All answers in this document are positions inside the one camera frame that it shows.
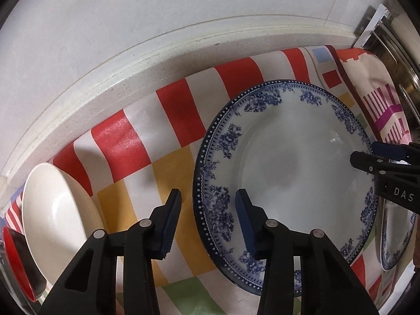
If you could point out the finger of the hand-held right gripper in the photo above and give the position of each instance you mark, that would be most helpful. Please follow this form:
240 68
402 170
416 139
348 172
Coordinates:
390 151
361 160

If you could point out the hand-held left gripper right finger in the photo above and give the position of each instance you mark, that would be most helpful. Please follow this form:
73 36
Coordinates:
244 216

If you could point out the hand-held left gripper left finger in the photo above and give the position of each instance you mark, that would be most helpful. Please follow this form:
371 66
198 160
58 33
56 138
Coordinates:
171 226

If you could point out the large blue floral plate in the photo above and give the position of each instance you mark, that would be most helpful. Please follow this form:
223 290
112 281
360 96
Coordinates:
295 157

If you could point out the cream bowl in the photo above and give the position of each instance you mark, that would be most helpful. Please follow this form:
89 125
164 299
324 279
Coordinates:
55 210

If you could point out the small blue floral plate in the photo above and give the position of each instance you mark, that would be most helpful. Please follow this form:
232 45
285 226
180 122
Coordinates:
393 236

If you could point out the colourful checked table mat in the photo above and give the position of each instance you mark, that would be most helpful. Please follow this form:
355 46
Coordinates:
137 157

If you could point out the pink striped placemat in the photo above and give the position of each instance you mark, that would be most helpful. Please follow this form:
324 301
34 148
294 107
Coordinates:
367 72

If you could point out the metal dish rack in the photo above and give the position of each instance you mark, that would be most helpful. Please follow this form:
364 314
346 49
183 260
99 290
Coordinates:
390 49

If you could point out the red bowl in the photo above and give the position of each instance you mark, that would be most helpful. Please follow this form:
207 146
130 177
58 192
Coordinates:
16 262

